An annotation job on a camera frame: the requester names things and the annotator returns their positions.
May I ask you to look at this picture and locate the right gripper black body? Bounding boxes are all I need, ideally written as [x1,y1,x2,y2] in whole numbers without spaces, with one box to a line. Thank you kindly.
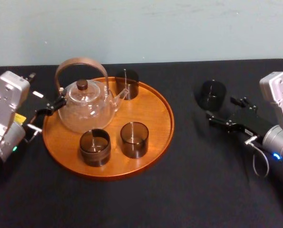
[226,108,275,143]

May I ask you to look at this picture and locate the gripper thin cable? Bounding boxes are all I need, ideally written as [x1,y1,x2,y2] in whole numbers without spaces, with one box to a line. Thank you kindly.
[244,136,271,179]
[24,123,43,143]

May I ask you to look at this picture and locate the dark smoked glass cup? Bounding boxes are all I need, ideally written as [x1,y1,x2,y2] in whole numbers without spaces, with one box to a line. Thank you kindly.
[79,128,112,168]
[199,80,227,112]
[115,69,140,101]
[119,121,149,159]

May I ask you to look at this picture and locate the round wooden tray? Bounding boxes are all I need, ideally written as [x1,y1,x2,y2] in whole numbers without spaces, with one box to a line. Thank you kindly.
[42,76,175,181]

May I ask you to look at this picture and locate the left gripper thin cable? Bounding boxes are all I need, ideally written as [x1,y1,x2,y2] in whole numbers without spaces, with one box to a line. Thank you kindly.
[24,123,43,143]

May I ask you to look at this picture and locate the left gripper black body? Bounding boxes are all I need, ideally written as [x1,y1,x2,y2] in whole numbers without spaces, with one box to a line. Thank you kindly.
[14,89,53,129]

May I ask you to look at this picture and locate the right gripper thin cable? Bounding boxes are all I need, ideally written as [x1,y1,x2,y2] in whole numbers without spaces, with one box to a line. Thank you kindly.
[244,136,271,179]

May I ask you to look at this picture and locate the glass teapot with brown handle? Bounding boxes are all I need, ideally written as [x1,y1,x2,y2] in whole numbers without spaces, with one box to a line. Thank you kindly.
[54,56,130,134]

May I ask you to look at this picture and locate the glass teapot lid brown knob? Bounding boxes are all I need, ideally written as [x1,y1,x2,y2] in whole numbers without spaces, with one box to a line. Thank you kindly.
[68,79,101,105]

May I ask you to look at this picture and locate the black table cloth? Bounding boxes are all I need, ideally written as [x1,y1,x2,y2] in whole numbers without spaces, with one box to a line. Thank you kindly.
[0,58,283,228]

